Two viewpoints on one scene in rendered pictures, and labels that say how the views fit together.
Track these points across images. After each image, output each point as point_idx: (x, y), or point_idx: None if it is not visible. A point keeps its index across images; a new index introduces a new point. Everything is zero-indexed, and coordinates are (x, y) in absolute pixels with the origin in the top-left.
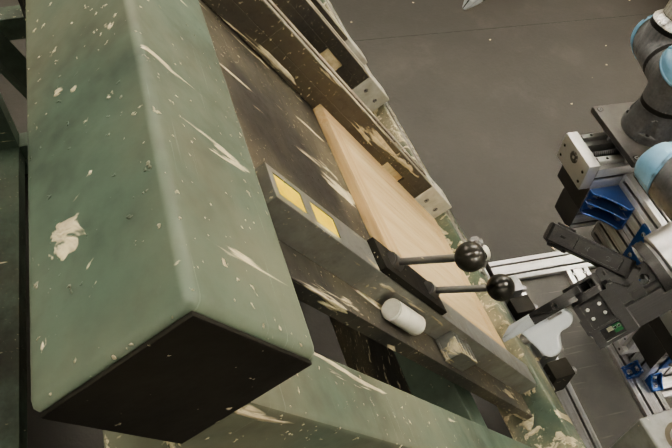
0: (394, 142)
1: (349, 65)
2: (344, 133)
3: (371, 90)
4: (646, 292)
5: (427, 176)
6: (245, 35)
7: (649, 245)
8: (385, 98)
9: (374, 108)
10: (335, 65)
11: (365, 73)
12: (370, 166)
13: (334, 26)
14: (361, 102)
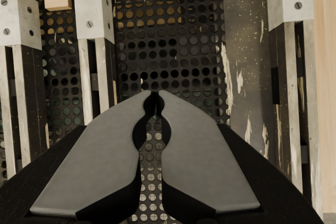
0: (310, 115)
1: (110, 74)
2: (321, 182)
3: (106, 18)
4: None
5: (296, 19)
6: None
7: None
8: None
9: None
10: (114, 86)
11: (105, 46)
12: (332, 142)
13: (26, 74)
14: (299, 178)
